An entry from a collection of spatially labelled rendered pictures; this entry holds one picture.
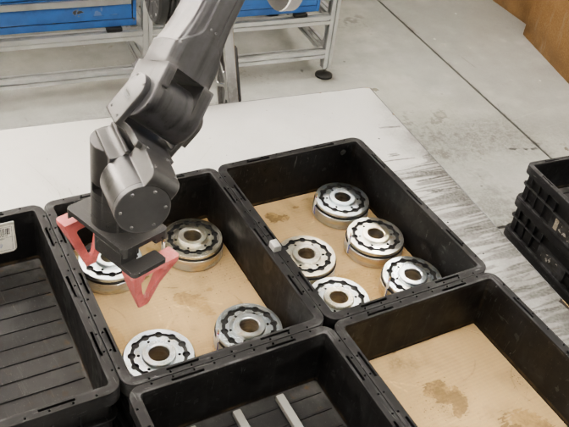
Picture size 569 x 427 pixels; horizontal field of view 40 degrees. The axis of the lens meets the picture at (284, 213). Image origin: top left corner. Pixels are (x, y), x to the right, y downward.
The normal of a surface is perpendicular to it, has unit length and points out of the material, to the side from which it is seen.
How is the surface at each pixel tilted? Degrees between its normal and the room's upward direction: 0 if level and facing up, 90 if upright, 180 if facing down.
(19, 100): 0
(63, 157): 0
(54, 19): 90
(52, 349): 0
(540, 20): 91
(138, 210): 88
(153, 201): 88
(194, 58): 68
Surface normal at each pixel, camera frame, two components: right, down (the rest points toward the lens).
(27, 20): 0.38, 0.61
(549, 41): -0.98, 0.07
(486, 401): 0.11, -0.77
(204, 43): 0.67, 0.19
